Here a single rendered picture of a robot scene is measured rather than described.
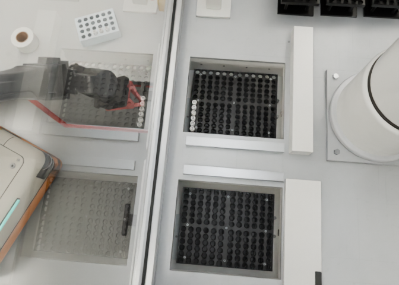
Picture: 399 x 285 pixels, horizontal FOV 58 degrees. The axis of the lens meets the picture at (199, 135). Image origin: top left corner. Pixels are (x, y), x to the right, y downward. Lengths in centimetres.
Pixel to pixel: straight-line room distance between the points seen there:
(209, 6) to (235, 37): 10
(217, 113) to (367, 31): 44
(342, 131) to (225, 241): 37
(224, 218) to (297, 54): 43
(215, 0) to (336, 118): 42
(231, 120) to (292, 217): 28
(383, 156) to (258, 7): 49
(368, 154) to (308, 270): 29
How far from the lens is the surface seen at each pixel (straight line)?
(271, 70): 102
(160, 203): 80
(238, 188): 95
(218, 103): 93
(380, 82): 73
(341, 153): 90
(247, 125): 92
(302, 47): 94
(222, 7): 100
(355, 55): 101
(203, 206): 88
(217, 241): 88
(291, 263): 84
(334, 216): 88
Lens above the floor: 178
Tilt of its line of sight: 75 degrees down
